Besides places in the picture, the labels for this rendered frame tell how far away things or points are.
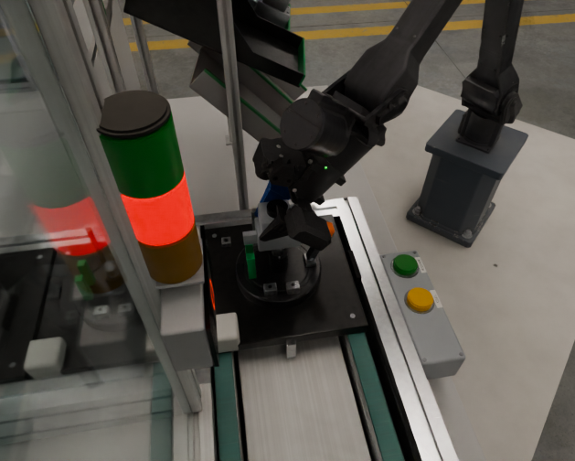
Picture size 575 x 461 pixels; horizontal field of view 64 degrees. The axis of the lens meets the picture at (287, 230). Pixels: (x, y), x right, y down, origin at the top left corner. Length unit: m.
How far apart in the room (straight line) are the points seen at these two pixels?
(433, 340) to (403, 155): 0.58
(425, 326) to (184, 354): 0.43
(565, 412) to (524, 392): 1.07
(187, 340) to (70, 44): 0.25
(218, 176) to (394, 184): 0.42
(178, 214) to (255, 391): 0.42
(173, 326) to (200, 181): 0.73
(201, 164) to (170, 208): 0.81
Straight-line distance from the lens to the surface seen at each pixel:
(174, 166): 0.33
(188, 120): 1.31
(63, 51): 0.29
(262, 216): 0.65
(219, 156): 1.17
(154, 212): 0.34
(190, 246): 0.38
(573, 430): 1.92
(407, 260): 0.80
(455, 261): 0.98
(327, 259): 0.78
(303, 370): 0.73
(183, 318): 0.41
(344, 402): 0.72
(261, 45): 0.83
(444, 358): 0.73
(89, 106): 0.30
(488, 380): 0.86
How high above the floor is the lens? 1.58
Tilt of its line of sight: 48 degrees down
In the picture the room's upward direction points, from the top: straight up
